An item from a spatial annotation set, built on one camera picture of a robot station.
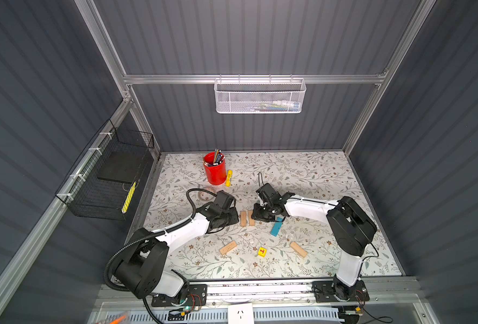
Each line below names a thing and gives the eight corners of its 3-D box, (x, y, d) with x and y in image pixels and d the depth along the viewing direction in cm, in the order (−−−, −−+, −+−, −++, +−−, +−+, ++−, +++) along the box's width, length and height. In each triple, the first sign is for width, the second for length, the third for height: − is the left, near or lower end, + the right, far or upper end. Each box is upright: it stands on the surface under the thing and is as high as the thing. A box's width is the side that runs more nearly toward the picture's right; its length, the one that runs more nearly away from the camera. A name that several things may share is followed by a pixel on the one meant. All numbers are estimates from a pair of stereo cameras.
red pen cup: (206, 185, 107) (201, 167, 96) (208, 170, 114) (204, 152, 103) (225, 185, 107) (223, 167, 96) (226, 170, 114) (225, 152, 103)
